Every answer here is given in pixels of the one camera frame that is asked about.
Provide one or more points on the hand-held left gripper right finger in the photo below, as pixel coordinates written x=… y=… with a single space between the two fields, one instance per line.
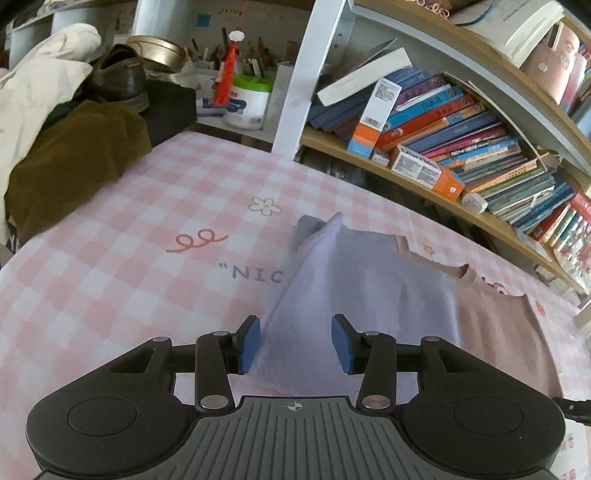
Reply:
x=344 y=346

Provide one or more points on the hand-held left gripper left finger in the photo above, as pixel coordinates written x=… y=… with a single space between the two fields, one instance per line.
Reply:
x=249 y=344

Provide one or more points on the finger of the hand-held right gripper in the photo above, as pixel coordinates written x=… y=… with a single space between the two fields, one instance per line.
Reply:
x=575 y=410

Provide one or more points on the lavender knit top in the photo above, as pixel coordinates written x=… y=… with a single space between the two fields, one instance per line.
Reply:
x=360 y=277

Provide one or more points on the dusty pink knit top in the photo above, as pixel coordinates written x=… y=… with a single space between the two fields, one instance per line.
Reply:
x=498 y=323

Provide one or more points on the pink checked printed desk mat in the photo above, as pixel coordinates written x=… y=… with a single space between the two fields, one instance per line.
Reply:
x=138 y=207

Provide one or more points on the orange white toothpaste box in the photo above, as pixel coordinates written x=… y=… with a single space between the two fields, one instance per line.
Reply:
x=425 y=170

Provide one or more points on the white charger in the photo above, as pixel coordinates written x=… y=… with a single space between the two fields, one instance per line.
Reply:
x=475 y=203

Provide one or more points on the white medicine box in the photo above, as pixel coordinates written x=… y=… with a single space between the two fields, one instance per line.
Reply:
x=376 y=115

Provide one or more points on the white jar green lid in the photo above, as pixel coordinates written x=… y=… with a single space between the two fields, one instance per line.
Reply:
x=247 y=104

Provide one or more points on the black box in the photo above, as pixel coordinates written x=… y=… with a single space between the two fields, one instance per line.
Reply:
x=173 y=110

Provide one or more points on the brown cloth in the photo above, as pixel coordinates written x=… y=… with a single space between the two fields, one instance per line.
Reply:
x=78 y=161

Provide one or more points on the row of colourful books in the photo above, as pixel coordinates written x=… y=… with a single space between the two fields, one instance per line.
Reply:
x=461 y=124

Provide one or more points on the red white bottle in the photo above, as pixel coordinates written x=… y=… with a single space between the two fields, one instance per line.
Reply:
x=226 y=78

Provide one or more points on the white wooden bookshelf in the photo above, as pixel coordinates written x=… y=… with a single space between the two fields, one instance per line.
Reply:
x=307 y=78

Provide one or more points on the cup of pencils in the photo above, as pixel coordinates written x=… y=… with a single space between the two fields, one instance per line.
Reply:
x=254 y=62

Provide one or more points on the dark leather shoe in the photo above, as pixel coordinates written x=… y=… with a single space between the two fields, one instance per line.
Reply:
x=122 y=78

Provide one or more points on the gold round tin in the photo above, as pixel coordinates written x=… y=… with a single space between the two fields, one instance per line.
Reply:
x=157 y=50

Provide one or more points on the white jacket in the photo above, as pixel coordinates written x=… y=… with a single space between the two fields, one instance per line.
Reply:
x=37 y=92

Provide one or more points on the pink case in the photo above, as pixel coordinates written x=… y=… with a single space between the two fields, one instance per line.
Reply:
x=551 y=64

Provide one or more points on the white thick open book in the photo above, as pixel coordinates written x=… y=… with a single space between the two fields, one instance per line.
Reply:
x=517 y=27

